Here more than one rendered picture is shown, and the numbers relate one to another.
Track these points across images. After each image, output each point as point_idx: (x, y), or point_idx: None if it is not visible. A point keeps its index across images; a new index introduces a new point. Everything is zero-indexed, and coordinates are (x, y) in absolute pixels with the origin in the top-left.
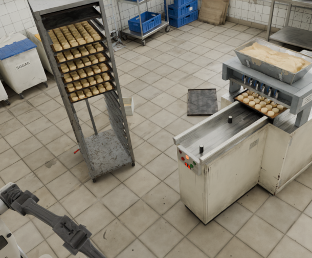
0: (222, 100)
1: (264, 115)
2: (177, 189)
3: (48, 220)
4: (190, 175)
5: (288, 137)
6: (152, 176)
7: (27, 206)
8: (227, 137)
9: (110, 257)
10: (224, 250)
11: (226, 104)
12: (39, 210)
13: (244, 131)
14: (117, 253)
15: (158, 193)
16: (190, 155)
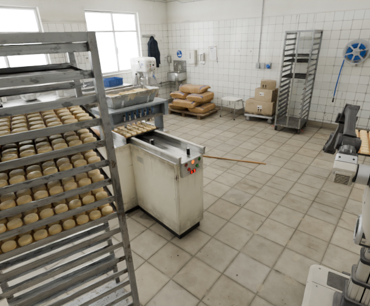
0: (115, 151)
1: (154, 130)
2: (159, 246)
3: (355, 112)
4: (190, 184)
5: (169, 133)
6: (137, 271)
7: (353, 130)
8: (172, 146)
9: (252, 295)
10: (218, 215)
11: (119, 151)
12: (351, 121)
13: (171, 135)
14: (245, 288)
15: (164, 261)
16: (193, 157)
